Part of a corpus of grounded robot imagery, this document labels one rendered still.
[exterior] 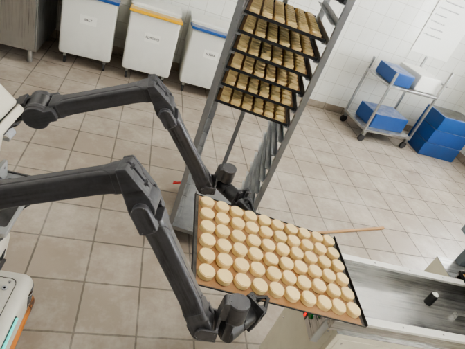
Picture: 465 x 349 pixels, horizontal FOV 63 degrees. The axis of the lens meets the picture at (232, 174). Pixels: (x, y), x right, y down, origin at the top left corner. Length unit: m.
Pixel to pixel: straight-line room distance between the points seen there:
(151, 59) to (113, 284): 2.76
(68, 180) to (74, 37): 3.67
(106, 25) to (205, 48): 1.03
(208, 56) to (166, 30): 0.52
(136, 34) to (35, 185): 3.57
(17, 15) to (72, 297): 2.82
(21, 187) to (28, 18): 3.43
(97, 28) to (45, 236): 2.50
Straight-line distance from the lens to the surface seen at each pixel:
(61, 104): 1.28
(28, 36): 4.31
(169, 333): 2.20
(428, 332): 1.60
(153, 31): 4.33
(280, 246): 1.36
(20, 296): 1.93
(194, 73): 4.48
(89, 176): 0.83
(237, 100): 2.06
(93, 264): 2.39
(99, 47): 4.45
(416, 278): 1.83
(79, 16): 4.39
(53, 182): 0.86
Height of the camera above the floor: 1.84
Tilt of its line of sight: 33 degrees down
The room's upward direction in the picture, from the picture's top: 22 degrees clockwise
